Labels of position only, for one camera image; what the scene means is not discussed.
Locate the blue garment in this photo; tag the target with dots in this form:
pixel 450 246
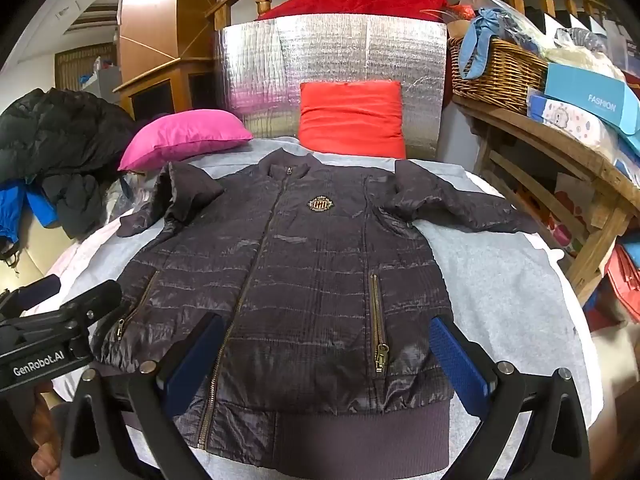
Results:
pixel 42 205

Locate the white printed box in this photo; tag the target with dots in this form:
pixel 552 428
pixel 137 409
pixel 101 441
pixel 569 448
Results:
pixel 565 120

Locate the clear plastic bag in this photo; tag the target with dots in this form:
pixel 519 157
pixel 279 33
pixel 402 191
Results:
pixel 135 185

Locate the wicker basket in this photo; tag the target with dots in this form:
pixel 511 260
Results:
pixel 500 75

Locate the wooden cabinet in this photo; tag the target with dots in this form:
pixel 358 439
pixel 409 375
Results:
pixel 150 10

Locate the dark quilted jacket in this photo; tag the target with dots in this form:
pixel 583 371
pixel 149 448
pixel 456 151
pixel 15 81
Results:
pixel 310 285

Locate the red bags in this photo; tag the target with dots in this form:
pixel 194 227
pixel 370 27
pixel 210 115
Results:
pixel 625 280

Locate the black puffer jacket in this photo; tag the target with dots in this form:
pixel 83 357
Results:
pixel 60 135

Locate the light blue cloth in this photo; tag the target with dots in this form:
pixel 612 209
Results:
pixel 477 35

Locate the red cushion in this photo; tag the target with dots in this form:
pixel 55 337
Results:
pixel 350 115

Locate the white cloth bundle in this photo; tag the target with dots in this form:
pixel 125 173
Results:
pixel 585 52

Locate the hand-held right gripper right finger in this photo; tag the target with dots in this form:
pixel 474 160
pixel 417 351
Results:
pixel 457 360

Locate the person's left hand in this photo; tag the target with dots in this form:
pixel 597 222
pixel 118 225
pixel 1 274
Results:
pixel 47 435

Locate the teal cardboard box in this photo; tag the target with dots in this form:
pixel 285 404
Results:
pixel 585 90

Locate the wooden table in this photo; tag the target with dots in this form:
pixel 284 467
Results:
pixel 550 145

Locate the silver foil insulation mat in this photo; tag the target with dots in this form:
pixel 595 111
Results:
pixel 260 70

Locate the pink pillow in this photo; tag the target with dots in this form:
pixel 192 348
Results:
pixel 185 137

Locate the pale pink bedsheet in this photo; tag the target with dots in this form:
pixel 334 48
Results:
pixel 95 250

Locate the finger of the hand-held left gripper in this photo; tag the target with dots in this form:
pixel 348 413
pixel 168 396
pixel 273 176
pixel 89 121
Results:
pixel 95 300
pixel 37 292

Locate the white printed paper bag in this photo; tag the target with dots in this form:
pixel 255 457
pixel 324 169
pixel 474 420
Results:
pixel 570 210

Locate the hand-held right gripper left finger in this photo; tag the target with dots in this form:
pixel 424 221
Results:
pixel 192 360

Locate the grey blanket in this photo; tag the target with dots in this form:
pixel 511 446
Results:
pixel 500 280

